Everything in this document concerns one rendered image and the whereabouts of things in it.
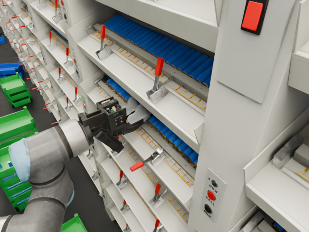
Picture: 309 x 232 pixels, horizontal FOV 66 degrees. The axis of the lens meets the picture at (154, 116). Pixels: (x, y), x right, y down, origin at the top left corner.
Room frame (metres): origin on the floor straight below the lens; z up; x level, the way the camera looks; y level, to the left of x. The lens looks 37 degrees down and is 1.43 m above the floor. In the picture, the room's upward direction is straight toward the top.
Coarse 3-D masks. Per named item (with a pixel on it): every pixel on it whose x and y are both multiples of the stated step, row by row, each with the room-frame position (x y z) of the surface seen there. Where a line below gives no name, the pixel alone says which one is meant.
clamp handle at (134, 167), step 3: (153, 156) 0.43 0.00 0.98; (147, 159) 0.43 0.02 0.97; (150, 159) 0.43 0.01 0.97; (153, 159) 0.43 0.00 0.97; (138, 162) 0.41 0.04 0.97; (141, 162) 0.41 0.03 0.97; (144, 162) 0.42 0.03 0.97; (147, 162) 0.42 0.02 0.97; (135, 165) 0.41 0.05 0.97; (138, 165) 0.40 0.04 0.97; (141, 165) 0.41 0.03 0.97; (132, 168) 0.39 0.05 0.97; (135, 168) 0.40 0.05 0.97; (132, 171) 0.39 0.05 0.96
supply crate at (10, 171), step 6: (36, 132) 1.19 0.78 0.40; (0, 150) 1.05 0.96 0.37; (6, 150) 1.07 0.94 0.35; (0, 156) 1.05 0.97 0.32; (6, 156) 1.05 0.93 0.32; (0, 162) 0.99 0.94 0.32; (6, 162) 0.99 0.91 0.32; (12, 162) 0.99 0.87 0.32; (0, 168) 0.95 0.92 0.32; (6, 168) 0.95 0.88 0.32; (12, 168) 0.91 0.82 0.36; (0, 174) 0.87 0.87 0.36; (6, 174) 0.89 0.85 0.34
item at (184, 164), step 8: (104, 88) 0.75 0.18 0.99; (120, 104) 0.65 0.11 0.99; (144, 128) 0.53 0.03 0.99; (152, 136) 0.50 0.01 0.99; (160, 144) 0.46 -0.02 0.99; (168, 144) 0.46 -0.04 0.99; (168, 152) 0.43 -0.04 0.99; (176, 152) 0.43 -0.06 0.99; (168, 160) 0.42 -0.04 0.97; (176, 160) 0.41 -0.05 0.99; (184, 160) 0.40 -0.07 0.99; (184, 168) 0.38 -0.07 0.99; (192, 168) 0.38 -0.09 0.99; (192, 176) 0.36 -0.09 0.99
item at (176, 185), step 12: (96, 72) 0.82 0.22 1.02; (84, 84) 0.79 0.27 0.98; (96, 84) 0.80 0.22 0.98; (96, 96) 0.76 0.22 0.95; (132, 132) 0.55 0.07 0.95; (156, 132) 0.53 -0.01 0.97; (132, 144) 0.51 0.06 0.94; (144, 144) 0.50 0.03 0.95; (144, 156) 0.46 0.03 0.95; (156, 168) 0.42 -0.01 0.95; (168, 168) 0.41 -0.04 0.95; (168, 180) 0.38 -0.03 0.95; (180, 180) 0.37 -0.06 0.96; (180, 192) 0.34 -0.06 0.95; (192, 192) 0.34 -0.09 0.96
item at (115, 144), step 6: (102, 132) 0.47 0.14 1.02; (96, 138) 0.46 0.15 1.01; (102, 138) 0.47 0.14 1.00; (108, 138) 0.48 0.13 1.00; (114, 138) 0.52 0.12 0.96; (108, 144) 0.48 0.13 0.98; (114, 144) 0.49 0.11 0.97; (120, 144) 0.50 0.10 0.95; (114, 150) 0.48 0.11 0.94; (120, 150) 0.49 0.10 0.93
